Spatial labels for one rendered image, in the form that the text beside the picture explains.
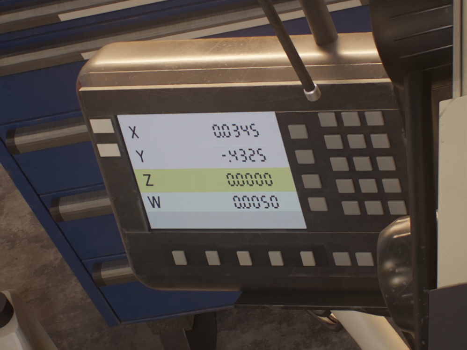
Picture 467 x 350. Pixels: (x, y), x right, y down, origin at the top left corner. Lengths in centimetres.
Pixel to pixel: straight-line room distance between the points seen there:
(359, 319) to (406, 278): 100
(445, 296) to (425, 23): 27
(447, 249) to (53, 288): 289
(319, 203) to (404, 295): 81
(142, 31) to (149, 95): 98
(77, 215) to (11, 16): 37
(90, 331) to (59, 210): 49
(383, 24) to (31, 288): 271
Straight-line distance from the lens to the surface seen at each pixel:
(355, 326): 246
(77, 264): 365
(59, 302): 406
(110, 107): 230
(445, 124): 127
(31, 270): 413
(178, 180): 231
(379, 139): 220
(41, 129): 343
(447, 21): 141
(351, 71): 219
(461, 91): 133
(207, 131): 227
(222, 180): 229
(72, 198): 353
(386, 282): 146
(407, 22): 142
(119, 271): 361
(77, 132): 341
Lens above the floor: 274
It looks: 42 degrees down
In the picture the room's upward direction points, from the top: 30 degrees counter-clockwise
